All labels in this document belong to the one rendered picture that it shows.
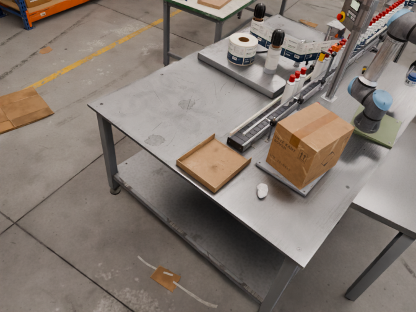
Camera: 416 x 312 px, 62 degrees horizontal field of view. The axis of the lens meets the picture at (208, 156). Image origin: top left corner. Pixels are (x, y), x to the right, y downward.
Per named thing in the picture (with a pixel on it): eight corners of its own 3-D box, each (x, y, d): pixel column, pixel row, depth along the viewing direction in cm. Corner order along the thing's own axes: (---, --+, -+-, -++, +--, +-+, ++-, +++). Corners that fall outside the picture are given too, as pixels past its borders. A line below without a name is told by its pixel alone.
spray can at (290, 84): (283, 100, 217) (291, 72, 202) (290, 104, 215) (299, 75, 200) (278, 103, 214) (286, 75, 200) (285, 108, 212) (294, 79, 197)
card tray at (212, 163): (213, 137, 194) (214, 132, 191) (251, 161, 183) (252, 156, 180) (176, 164, 177) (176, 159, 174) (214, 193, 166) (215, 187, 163)
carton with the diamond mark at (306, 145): (301, 140, 197) (316, 101, 178) (335, 165, 185) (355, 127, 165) (265, 161, 182) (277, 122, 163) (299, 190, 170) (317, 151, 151)
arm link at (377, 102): (374, 122, 198) (385, 104, 188) (357, 108, 205) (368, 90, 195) (387, 116, 203) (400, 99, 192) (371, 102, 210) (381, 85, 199)
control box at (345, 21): (350, 20, 214) (363, -12, 201) (365, 33, 203) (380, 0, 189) (336, 20, 212) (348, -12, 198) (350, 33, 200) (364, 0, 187)
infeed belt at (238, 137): (351, 49, 285) (353, 44, 282) (361, 52, 281) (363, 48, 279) (228, 142, 191) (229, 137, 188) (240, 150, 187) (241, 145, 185)
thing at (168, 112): (277, 15, 326) (277, 13, 325) (439, 83, 264) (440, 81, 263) (87, 106, 206) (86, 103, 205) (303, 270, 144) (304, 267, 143)
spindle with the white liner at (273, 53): (267, 66, 245) (277, 25, 224) (278, 71, 241) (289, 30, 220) (260, 70, 240) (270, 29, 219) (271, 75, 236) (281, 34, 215)
